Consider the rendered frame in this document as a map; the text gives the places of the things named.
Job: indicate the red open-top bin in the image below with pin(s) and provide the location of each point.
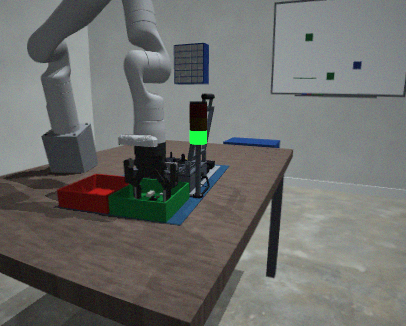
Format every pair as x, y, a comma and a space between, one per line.
97, 187

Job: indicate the green open-top bin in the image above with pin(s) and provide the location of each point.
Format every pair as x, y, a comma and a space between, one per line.
122, 203

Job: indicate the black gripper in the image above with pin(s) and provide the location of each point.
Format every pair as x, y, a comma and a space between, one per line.
151, 162

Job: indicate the green circuit board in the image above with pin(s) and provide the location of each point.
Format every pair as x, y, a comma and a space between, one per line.
152, 196

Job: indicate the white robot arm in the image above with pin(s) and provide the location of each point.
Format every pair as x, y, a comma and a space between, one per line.
151, 66

